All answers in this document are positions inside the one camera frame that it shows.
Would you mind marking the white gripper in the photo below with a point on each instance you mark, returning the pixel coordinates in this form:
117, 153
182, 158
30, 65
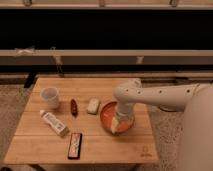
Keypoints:
123, 110

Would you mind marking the orange ceramic bowl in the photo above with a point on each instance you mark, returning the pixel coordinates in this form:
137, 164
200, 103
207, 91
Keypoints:
106, 115

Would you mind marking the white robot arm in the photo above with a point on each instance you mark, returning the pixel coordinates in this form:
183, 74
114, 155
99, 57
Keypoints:
195, 101

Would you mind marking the dark red small object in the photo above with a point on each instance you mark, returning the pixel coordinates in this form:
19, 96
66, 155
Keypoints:
74, 108

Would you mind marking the white tube bottle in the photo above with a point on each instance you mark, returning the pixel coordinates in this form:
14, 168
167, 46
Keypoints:
58, 127

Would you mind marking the white paper cup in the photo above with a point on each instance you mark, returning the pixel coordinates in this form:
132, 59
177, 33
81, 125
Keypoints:
51, 96

